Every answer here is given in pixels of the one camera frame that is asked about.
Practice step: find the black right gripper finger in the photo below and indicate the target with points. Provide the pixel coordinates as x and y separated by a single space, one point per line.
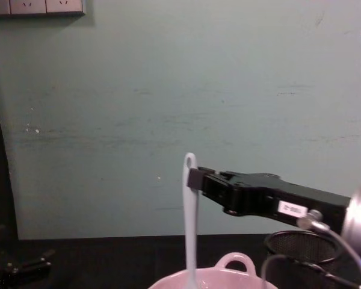
210 188
212 171

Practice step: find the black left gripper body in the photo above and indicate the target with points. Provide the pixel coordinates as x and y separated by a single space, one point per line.
15 275

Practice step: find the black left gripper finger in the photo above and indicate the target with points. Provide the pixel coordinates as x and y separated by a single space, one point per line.
43 256

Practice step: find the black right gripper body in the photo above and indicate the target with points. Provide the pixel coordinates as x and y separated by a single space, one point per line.
258 198

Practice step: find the pale blue plastic spoon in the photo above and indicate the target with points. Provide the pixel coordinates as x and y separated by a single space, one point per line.
190 228

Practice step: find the black mesh pen holder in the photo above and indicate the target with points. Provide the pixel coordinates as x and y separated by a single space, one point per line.
304 247

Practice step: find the black table cloth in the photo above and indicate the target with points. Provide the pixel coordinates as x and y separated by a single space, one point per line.
123 259

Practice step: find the black upright panel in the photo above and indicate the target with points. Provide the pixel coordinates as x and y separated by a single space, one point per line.
0 165

